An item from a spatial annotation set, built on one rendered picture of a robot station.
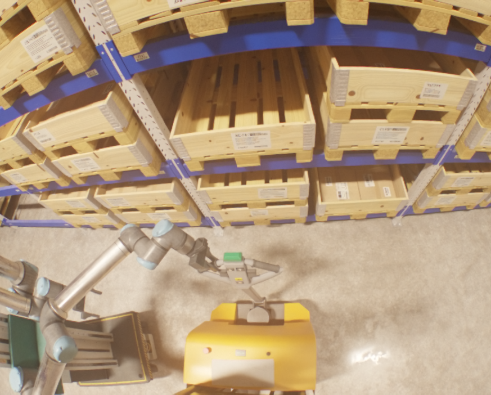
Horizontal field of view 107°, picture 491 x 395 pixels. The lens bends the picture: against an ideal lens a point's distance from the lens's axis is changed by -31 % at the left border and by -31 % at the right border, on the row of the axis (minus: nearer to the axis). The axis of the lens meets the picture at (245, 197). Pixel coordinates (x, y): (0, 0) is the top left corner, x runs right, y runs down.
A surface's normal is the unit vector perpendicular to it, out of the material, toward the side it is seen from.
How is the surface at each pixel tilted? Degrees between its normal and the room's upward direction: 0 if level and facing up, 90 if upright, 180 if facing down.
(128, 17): 90
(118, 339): 0
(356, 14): 90
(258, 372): 0
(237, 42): 90
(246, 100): 0
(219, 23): 90
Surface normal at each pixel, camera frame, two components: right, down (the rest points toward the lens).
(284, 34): -0.03, 0.88
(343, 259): -0.16, -0.48
